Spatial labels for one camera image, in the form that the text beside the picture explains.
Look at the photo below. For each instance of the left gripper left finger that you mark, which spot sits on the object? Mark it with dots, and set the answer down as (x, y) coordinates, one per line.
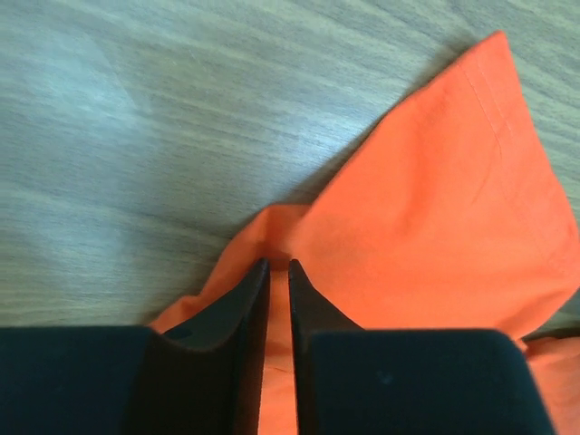
(203, 376)

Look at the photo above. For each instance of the orange t shirt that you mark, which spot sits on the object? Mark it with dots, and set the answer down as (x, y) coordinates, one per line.
(449, 215)

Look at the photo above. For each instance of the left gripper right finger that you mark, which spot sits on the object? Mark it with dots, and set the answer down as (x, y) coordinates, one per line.
(349, 380)

